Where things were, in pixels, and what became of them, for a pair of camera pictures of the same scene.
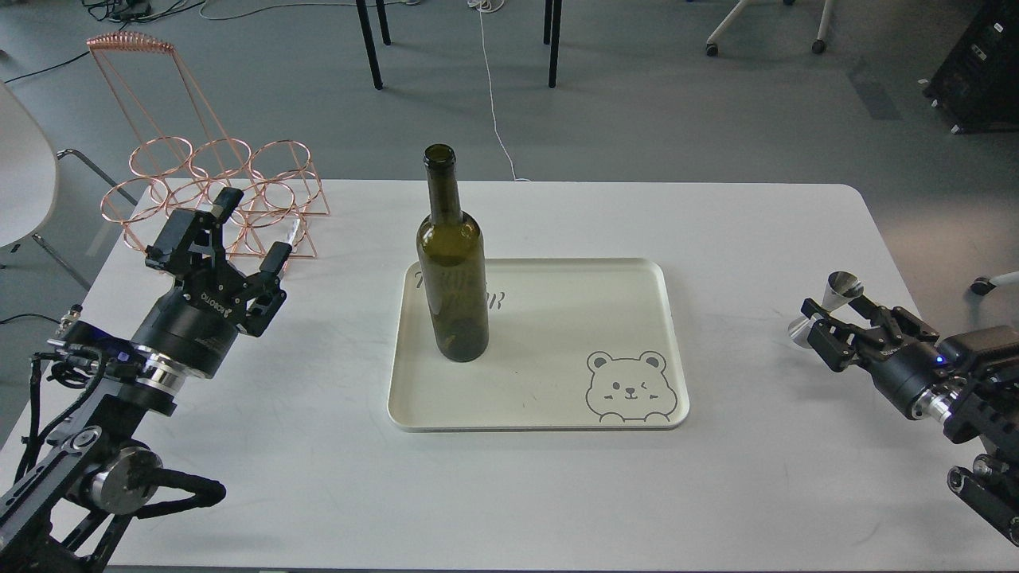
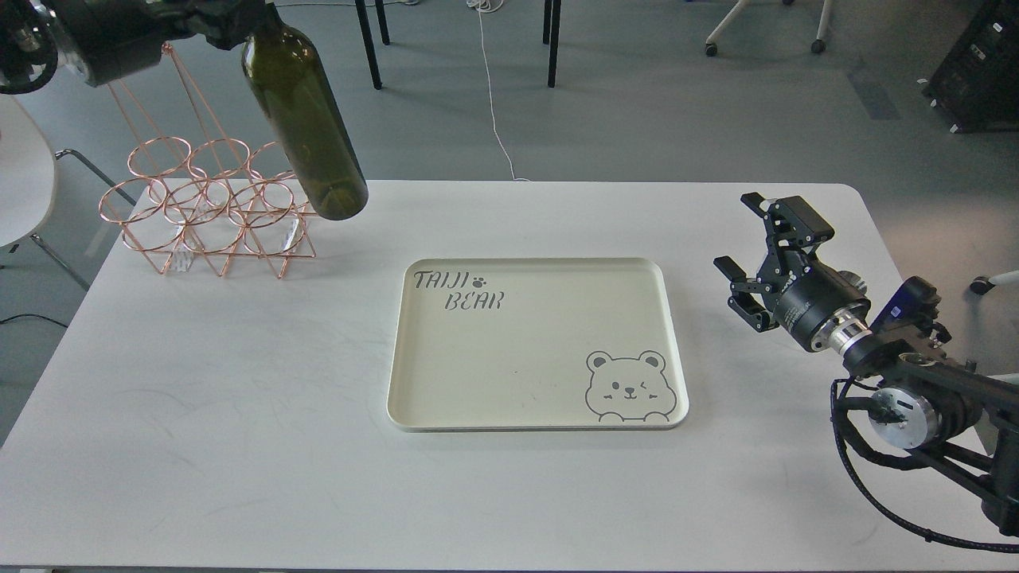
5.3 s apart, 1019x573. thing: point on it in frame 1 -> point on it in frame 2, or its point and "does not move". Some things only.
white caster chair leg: (981, 286) does not move
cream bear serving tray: (572, 344) does not move
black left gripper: (193, 325) -> (103, 40)
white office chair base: (818, 45) does not move
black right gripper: (900, 369) -> (794, 233)
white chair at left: (28, 174) does not move
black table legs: (372, 58) does not move
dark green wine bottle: (453, 260) -> (286, 73)
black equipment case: (976, 86) does not move
